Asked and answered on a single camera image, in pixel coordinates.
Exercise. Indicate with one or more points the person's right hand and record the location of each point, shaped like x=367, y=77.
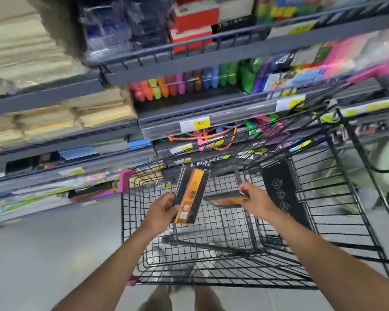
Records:
x=259, y=200

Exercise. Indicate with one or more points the person's left hand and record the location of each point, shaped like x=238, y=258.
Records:
x=157, y=213

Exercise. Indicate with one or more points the black notebook orange band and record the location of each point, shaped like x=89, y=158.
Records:
x=191, y=194
x=223, y=199

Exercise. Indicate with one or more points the row of black shelved notebooks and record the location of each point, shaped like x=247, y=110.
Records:
x=19, y=165

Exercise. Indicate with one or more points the grey metal store shelving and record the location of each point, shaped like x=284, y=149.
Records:
x=52, y=95

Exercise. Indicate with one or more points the person's right forearm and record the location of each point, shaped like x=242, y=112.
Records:
x=336, y=265

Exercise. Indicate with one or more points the person's left forearm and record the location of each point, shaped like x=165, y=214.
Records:
x=107, y=272

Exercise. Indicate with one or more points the person's left leg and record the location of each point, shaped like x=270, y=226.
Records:
x=157, y=299

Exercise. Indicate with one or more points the person's leg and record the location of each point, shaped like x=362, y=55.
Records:
x=157, y=299
x=207, y=299

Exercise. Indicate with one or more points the person's right leg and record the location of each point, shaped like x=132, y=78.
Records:
x=207, y=299

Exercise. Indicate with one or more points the stack of kraft paper packs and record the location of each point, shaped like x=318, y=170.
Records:
x=146, y=179

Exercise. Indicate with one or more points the stack of dark coloured paper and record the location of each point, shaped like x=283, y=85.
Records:
x=94, y=192

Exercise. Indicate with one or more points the stack of green grey exercise books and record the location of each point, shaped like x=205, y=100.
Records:
x=110, y=146

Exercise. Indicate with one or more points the row of yellow price labels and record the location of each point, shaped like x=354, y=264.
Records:
x=199, y=123

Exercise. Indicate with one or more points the stack of green white workbooks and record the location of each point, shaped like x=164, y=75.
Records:
x=19, y=204

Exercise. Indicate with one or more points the assorted stationery goods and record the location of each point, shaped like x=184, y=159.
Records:
x=194, y=19

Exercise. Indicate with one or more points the stacks of beige exercise books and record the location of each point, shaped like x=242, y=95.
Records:
x=29, y=51

